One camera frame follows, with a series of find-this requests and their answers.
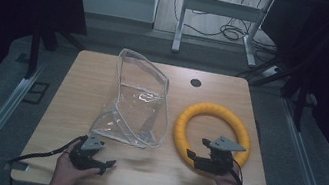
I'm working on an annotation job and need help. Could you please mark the black floor cables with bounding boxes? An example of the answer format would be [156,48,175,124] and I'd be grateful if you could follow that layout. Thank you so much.
[166,0,287,60]

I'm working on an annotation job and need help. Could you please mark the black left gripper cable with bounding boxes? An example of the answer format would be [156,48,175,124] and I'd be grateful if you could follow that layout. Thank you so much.
[6,123,88,178]

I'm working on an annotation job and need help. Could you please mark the yellow ring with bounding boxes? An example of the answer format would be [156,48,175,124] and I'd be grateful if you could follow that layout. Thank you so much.
[167,97,258,180]

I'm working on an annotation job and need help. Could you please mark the black round table grommet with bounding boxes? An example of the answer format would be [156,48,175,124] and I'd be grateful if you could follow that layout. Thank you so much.
[189,78,203,89]

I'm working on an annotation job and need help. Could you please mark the black stand legs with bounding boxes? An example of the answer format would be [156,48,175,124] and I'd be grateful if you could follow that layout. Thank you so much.
[228,48,324,133]
[23,21,90,88]

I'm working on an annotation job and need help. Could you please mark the person's left hand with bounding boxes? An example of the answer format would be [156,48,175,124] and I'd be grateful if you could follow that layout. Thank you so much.
[51,137,106,185]

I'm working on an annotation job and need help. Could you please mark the white metal desk frame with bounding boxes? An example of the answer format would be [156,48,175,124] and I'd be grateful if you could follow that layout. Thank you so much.
[170,0,275,69]

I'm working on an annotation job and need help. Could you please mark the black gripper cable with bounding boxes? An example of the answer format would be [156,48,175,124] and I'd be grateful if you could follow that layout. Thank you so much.
[6,123,88,178]
[227,158,250,185]

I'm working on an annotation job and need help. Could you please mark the white power strip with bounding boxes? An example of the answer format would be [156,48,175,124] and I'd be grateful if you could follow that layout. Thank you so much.
[260,62,283,80]

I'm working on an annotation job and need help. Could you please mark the transparent plastic bag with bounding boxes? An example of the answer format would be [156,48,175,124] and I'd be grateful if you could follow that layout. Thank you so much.
[88,44,181,153]

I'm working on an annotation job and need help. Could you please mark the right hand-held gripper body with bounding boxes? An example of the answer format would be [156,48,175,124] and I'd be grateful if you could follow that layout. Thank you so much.
[196,131,249,179]

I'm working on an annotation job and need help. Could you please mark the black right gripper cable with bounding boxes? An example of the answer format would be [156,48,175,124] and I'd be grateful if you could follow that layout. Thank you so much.
[227,158,250,185]

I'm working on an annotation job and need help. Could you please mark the black floor tape square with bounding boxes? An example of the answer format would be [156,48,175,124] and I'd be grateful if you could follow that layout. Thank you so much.
[21,78,51,108]

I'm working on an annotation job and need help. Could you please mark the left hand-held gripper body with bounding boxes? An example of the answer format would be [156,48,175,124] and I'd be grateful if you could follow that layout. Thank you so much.
[67,129,114,176]

